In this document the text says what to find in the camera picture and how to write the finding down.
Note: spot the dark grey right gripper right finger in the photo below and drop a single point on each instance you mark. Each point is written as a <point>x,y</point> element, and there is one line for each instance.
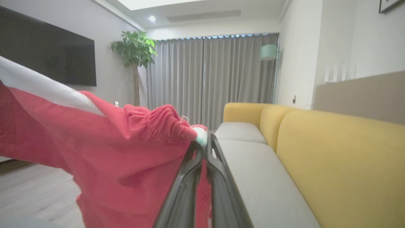
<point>224,202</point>

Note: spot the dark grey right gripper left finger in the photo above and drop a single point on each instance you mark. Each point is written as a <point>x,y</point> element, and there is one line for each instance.
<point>180,202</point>

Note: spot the red shorts with white trim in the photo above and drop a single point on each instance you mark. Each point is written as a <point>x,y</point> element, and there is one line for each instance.
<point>110,152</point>

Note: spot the large grey sofa seat cushion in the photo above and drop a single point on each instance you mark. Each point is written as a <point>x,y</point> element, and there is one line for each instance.
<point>262,183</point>

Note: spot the small grey sofa seat cushion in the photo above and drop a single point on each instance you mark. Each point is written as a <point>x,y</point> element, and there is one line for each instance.
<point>239,131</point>

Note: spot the yellow sofa backrest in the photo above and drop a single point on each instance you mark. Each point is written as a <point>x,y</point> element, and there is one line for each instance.
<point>332,158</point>

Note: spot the grey pleated curtain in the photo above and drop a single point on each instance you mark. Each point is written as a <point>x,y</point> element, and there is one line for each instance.
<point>221,79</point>

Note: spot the mint green floor lamp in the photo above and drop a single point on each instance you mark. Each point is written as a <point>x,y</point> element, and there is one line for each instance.
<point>269,51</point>

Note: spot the tall green potted plant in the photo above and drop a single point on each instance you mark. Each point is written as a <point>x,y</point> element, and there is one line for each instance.
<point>134,47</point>

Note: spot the white slatted rack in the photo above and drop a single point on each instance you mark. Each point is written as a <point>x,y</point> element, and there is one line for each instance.
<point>329,74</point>

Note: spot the beige low partition panel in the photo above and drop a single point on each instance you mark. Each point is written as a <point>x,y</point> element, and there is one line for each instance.
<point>364,98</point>

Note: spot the long ceiling air vent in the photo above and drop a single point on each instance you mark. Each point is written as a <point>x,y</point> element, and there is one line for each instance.
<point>204,15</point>

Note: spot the black wall television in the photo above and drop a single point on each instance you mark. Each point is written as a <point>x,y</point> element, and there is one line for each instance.
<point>47,53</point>

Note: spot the black framed wall picture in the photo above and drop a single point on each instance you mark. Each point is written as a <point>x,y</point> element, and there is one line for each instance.
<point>387,3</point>

